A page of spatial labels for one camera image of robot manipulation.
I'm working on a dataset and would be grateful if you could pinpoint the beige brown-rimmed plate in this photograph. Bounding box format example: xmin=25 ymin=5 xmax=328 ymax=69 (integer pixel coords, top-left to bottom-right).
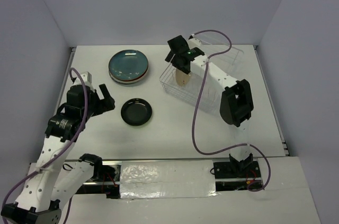
xmin=175 ymin=69 xmax=191 ymax=87

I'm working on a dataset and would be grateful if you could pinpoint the red plate with teal flower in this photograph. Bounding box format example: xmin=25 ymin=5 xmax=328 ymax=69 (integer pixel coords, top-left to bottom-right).
xmin=110 ymin=74 xmax=147 ymax=85

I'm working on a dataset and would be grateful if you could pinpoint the black plate with white line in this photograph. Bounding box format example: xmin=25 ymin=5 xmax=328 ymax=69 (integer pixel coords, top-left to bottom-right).
xmin=121 ymin=98 xmax=153 ymax=126

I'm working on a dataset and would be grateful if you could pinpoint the teal glazed brown-rimmed plate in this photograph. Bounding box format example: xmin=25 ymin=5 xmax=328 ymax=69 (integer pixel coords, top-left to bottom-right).
xmin=108 ymin=49 xmax=149 ymax=80

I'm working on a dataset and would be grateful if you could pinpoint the white plate with red back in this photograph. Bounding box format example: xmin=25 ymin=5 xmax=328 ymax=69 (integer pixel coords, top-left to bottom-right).
xmin=109 ymin=70 xmax=148 ymax=84

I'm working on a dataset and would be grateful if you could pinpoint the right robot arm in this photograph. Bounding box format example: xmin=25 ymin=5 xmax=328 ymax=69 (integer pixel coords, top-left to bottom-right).
xmin=165 ymin=34 xmax=254 ymax=177

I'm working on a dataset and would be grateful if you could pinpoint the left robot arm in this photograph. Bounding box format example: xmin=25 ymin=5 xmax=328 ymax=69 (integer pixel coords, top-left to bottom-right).
xmin=1 ymin=84 xmax=115 ymax=223

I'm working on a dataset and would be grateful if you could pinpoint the silver foil covered panel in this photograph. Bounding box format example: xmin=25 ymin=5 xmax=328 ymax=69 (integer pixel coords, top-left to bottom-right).
xmin=120 ymin=160 xmax=217 ymax=200

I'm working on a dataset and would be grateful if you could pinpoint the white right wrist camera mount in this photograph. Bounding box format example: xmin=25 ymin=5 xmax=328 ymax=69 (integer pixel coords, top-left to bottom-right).
xmin=188 ymin=34 xmax=202 ymax=49

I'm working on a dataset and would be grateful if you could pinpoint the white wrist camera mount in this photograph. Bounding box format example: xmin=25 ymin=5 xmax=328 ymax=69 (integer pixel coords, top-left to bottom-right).
xmin=72 ymin=71 xmax=93 ymax=89
xmin=188 ymin=34 xmax=202 ymax=49

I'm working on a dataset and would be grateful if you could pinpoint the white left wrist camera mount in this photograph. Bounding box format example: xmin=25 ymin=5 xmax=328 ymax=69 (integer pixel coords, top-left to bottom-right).
xmin=72 ymin=71 xmax=93 ymax=89

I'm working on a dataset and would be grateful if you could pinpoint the white wire dish rack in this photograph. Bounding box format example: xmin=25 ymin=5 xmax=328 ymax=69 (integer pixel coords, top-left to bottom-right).
xmin=159 ymin=33 xmax=244 ymax=115

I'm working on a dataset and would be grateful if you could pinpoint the black metal base rail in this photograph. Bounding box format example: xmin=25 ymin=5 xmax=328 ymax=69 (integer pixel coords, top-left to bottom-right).
xmin=76 ymin=161 xmax=264 ymax=199

